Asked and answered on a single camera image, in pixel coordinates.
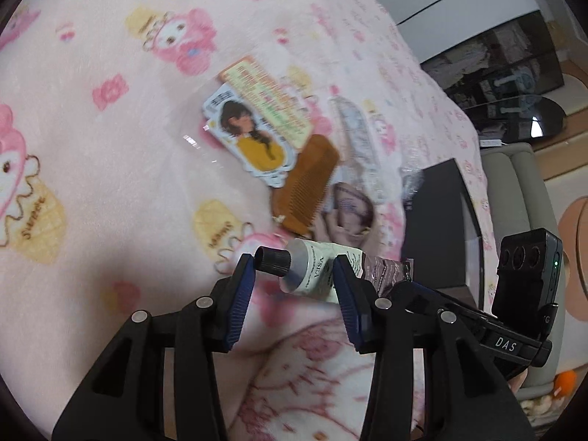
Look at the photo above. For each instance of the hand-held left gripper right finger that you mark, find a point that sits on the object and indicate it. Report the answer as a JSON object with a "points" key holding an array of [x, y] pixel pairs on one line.
{"points": [[347, 303]]}

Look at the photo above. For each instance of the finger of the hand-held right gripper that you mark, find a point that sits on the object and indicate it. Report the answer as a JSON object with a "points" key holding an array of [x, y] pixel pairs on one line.
{"points": [[441, 301]]}

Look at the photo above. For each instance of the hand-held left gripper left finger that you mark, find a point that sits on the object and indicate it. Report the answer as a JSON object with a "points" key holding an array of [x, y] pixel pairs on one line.
{"points": [[239, 303]]}

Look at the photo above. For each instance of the cream tube with black cap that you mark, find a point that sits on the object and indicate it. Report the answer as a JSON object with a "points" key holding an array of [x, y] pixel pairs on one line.
{"points": [[312, 262]]}

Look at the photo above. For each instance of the black box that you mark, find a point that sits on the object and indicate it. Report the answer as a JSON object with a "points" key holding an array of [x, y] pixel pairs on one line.
{"points": [[441, 220]]}

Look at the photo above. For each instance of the mauve pouch packet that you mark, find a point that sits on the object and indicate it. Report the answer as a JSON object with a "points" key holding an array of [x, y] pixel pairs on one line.
{"points": [[349, 206]]}

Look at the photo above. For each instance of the brown wooden comb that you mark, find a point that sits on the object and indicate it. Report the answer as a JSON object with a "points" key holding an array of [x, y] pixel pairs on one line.
{"points": [[305, 183]]}

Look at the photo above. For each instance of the peach round cushion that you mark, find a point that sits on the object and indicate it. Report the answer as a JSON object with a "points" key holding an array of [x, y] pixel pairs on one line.
{"points": [[576, 248]]}

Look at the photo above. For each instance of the grey sofa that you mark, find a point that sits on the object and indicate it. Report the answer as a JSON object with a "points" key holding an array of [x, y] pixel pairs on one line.
{"points": [[514, 183]]}

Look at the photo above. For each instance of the orange toy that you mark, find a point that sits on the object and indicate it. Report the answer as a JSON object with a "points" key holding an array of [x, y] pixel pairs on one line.
{"points": [[566, 380]]}

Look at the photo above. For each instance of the crinkled clear plastic wrap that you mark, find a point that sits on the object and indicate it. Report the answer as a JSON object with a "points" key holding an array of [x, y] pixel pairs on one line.
{"points": [[412, 183]]}

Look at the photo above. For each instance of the clear plastic packet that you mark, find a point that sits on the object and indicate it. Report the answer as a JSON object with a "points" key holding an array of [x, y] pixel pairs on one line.
{"points": [[356, 147]]}

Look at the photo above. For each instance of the dark oval glass table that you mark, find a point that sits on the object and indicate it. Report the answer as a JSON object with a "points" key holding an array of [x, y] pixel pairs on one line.
{"points": [[514, 119]]}

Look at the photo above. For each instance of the packet with printed card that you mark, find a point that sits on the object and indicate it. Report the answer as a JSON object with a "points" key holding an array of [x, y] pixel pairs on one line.
{"points": [[257, 124]]}

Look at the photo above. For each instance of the pink printed blanket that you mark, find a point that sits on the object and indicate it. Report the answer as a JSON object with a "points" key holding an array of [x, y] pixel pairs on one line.
{"points": [[115, 170]]}

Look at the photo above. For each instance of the black glass cabinet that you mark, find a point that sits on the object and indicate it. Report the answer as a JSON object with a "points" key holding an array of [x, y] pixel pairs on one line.
{"points": [[505, 55]]}

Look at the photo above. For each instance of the white cabinet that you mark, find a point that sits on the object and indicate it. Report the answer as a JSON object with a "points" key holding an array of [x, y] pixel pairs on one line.
{"points": [[436, 4]]}

